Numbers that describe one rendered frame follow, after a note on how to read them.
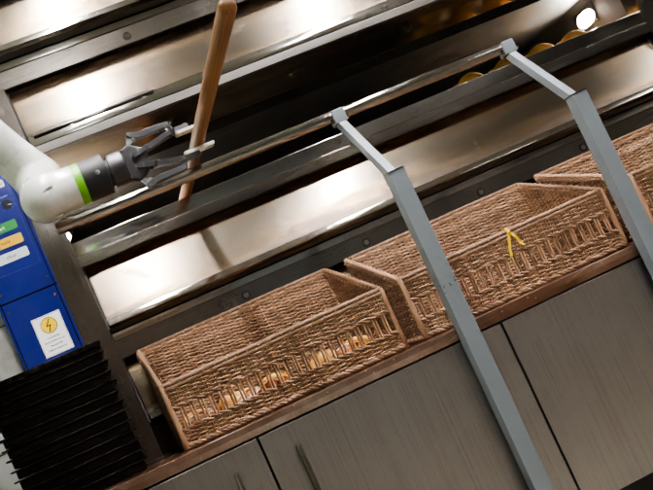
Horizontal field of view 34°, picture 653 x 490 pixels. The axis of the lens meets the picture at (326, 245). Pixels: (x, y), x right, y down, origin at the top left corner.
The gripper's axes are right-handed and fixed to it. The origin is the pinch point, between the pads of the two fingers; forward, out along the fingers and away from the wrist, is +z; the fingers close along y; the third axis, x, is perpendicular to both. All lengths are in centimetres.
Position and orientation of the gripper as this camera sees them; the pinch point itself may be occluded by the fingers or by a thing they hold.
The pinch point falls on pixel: (195, 138)
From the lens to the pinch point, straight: 241.1
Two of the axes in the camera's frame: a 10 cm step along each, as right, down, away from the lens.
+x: 1.7, -1.7, -9.7
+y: 4.1, 9.1, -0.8
